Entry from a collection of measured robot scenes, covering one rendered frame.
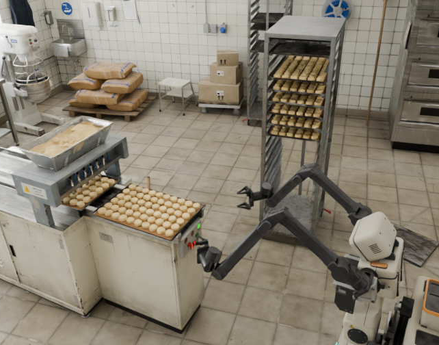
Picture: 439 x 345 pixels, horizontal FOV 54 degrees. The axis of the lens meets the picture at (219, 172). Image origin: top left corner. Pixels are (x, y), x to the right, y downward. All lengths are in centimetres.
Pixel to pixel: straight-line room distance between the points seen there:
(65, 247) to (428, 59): 415
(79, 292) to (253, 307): 125
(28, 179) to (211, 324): 159
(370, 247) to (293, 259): 172
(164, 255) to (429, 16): 373
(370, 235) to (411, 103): 347
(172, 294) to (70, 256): 71
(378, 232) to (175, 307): 148
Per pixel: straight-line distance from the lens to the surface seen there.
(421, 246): 415
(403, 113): 549
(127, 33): 713
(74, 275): 310
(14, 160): 379
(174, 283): 282
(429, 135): 567
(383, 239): 210
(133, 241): 279
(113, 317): 340
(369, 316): 238
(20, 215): 314
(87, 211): 293
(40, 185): 275
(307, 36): 304
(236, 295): 343
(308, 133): 338
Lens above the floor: 248
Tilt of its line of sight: 30 degrees down
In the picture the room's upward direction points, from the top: 2 degrees counter-clockwise
